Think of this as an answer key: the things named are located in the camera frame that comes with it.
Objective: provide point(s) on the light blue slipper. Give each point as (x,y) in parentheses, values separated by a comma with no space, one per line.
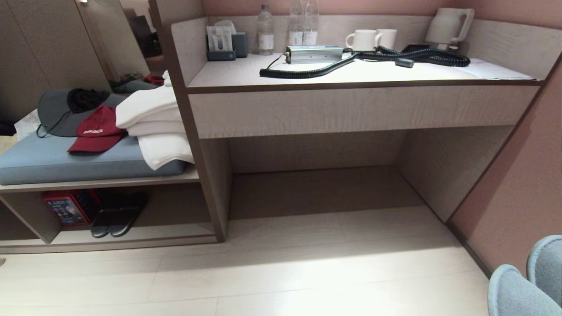
(516,294)
(546,263)

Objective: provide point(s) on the white ceramic mug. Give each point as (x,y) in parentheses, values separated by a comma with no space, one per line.
(363,40)
(389,37)

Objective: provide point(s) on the wooden desk unit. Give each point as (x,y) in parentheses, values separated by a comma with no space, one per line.
(307,109)

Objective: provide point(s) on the folded white towel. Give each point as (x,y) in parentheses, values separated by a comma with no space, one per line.
(153,123)

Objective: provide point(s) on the dark slipper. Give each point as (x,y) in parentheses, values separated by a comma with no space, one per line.
(125,217)
(101,221)

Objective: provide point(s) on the grey desk organizer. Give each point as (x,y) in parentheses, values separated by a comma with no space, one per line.
(228,46)

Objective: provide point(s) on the blue seat cushion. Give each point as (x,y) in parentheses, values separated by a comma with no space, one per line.
(52,162)

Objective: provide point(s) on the silver metal box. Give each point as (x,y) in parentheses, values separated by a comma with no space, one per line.
(314,54)

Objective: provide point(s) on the clear plastic water bottle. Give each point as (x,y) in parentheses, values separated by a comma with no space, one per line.
(311,24)
(265,33)
(295,26)

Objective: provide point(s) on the red box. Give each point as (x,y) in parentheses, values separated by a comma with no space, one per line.
(66,208)

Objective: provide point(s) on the white electric kettle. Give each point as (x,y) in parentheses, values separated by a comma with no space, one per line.
(447,27)

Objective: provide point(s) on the red baseball cap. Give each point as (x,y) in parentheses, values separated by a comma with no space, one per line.
(97,131)

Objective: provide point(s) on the grey wide-brim hat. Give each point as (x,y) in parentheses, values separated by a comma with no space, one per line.
(55,114)

